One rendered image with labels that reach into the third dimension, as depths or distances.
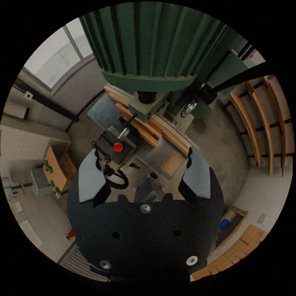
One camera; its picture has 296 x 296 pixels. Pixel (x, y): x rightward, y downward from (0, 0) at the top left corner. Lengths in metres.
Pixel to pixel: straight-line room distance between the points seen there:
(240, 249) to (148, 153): 3.15
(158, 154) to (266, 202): 3.35
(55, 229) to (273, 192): 5.54
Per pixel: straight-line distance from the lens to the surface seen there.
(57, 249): 2.83
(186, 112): 0.33
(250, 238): 3.14
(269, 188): 3.58
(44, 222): 2.89
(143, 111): 0.25
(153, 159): 0.39
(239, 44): 0.41
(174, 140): 0.38
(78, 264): 2.88
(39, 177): 2.30
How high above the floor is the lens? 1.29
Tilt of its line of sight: 86 degrees down
